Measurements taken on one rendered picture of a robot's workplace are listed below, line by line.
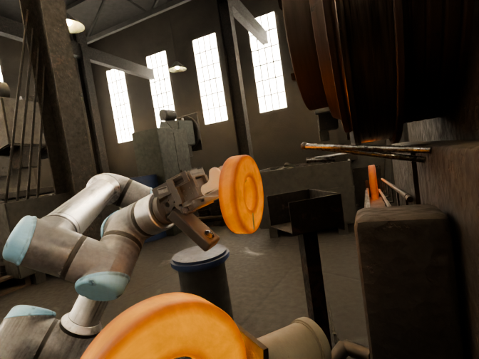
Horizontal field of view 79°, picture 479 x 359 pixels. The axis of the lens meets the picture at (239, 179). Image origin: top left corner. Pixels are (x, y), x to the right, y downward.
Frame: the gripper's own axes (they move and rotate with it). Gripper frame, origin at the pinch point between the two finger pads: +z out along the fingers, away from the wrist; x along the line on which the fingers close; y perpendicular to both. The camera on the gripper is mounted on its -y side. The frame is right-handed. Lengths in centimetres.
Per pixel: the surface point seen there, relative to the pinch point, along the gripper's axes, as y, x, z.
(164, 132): 118, 281, -202
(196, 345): -11.8, -32.7, 4.7
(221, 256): -27, 75, -60
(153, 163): 84, 267, -228
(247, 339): -14.7, -28.2, 6.6
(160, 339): -9.5, -35.2, 3.9
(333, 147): -0.7, 0.2, 18.5
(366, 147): -2.9, -2.0, 23.3
